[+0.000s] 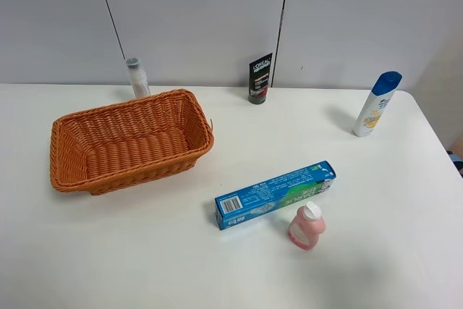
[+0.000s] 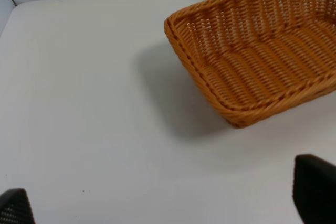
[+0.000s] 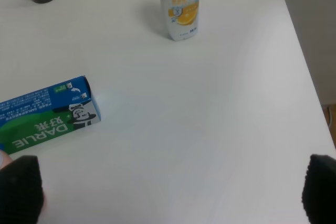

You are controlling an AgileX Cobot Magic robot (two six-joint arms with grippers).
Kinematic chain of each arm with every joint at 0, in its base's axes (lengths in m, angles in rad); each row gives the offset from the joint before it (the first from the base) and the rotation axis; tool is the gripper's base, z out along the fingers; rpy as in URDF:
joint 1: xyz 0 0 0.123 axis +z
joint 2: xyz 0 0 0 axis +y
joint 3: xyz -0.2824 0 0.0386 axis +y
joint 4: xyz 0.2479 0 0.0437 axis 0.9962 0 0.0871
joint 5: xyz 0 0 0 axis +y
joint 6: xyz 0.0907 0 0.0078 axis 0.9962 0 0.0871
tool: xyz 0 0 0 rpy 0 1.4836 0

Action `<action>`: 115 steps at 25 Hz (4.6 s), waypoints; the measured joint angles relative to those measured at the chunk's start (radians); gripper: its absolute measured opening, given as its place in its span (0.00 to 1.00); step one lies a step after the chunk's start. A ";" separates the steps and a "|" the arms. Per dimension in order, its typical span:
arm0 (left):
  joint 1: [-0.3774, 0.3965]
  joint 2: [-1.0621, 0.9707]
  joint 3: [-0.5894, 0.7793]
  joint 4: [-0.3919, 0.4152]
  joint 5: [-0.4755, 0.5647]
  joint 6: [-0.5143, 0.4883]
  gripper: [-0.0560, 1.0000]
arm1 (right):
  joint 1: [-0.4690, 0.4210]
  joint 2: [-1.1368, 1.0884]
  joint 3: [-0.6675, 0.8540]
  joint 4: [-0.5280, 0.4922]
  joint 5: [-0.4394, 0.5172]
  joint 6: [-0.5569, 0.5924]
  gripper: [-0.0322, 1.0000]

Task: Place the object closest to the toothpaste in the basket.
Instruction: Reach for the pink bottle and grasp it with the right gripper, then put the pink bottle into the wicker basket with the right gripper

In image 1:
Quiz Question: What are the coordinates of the blue toothpaste box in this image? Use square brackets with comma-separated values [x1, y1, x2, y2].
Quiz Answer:
[215, 161, 336, 230]

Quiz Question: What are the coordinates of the white blue shampoo bottle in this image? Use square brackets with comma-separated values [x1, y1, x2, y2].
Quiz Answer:
[352, 71, 402, 137]

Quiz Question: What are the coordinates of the blue object at right edge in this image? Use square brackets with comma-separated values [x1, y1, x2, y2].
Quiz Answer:
[447, 151, 463, 177]

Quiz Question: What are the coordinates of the pink lotion bottle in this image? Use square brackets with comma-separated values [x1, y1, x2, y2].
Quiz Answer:
[288, 201, 326, 250]

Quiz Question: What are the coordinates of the small white bottle grey cap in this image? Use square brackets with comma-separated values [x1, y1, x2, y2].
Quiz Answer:
[126, 58, 150, 98]

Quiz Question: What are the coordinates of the black face wash tube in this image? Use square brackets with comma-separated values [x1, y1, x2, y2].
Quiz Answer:
[248, 53, 273, 105]

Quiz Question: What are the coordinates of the orange wicker basket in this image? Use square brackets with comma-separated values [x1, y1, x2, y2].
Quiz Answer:
[50, 89, 214, 195]

